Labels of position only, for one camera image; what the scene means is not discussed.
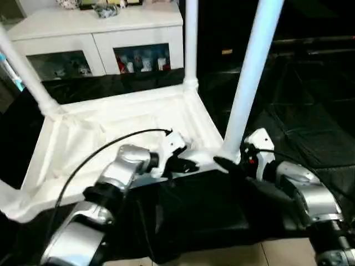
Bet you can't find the grey crumpled object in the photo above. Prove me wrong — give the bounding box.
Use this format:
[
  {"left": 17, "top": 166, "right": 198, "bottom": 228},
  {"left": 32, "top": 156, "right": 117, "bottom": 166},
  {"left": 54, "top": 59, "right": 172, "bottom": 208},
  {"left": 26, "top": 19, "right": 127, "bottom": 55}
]
[{"left": 93, "top": 1, "right": 120, "bottom": 18}]

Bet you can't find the white plastic table leg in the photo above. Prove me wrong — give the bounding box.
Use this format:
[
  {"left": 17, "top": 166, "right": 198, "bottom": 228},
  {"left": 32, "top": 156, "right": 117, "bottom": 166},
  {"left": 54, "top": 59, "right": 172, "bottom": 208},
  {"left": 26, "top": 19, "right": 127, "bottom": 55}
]
[
  {"left": 0, "top": 25, "right": 60, "bottom": 118},
  {"left": 222, "top": 0, "right": 285, "bottom": 161},
  {"left": 183, "top": 0, "right": 199, "bottom": 92}
]

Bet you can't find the black case with yellow label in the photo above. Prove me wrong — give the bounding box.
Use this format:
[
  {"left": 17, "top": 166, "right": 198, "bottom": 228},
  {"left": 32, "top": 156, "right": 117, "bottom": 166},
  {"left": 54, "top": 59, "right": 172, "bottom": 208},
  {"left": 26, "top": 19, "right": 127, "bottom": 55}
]
[{"left": 183, "top": 0, "right": 355, "bottom": 73}]

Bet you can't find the black work mat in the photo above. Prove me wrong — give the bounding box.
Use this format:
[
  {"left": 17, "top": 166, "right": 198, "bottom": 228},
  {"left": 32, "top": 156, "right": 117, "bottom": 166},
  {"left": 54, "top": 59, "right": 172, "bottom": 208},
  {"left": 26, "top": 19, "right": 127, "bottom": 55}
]
[{"left": 0, "top": 55, "right": 355, "bottom": 264}]

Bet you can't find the white glass-door cabinet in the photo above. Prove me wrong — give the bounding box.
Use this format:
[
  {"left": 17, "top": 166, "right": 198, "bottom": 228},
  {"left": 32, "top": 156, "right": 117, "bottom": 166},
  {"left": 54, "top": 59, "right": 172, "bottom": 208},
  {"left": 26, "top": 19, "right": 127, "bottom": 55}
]
[{"left": 7, "top": 0, "right": 185, "bottom": 83}]

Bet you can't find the grey curtain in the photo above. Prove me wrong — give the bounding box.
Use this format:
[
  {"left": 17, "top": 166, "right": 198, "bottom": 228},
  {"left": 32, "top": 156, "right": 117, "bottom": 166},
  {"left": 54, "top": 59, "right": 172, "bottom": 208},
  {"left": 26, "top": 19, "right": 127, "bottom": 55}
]
[{"left": 0, "top": 50, "right": 27, "bottom": 111}]

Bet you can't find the white upturned plastic table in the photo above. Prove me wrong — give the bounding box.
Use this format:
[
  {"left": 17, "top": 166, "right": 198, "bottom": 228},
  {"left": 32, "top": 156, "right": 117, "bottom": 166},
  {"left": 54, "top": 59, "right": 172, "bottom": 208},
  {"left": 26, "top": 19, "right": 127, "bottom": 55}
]
[{"left": 0, "top": 86, "right": 245, "bottom": 223}]

